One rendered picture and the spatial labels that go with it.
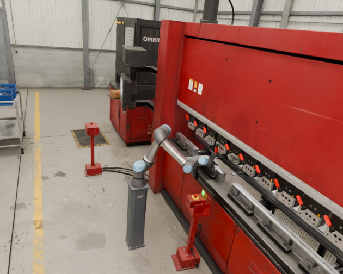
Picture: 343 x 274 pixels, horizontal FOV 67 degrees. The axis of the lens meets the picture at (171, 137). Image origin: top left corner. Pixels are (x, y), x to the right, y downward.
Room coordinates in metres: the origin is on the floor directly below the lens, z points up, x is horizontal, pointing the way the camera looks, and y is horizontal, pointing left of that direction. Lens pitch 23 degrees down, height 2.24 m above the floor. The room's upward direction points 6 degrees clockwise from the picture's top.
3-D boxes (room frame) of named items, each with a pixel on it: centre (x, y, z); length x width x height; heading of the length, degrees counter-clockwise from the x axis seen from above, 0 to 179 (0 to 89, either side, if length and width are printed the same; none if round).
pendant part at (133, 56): (3.33, 0.58, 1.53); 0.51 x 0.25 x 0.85; 17
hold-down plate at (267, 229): (1.50, -0.84, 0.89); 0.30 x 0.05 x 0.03; 27
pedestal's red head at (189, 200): (1.99, -0.31, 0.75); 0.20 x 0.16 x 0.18; 19
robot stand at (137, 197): (2.15, 0.28, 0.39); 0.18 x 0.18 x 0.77; 28
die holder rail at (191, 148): (2.92, -0.19, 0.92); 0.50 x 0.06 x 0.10; 27
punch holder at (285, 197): (1.56, -0.87, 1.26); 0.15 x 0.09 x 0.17; 27
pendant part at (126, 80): (3.26, 0.65, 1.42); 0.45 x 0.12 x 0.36; 17
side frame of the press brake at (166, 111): (3.38, -0.16, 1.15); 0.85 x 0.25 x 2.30; 117
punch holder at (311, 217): (1.38, -0.96, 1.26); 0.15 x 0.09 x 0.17; 27
